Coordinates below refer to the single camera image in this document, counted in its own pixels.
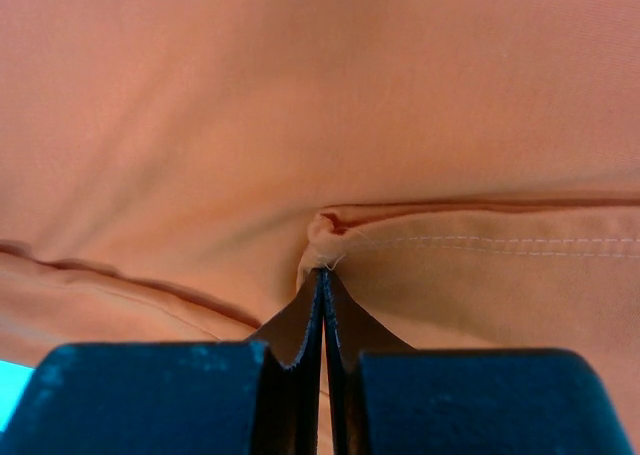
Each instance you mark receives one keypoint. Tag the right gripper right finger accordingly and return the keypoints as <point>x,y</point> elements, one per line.
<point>387,397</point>

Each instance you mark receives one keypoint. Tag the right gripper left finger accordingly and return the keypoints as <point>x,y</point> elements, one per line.
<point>257,396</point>

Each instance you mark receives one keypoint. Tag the orange t shirt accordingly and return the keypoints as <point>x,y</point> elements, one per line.
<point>172,169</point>

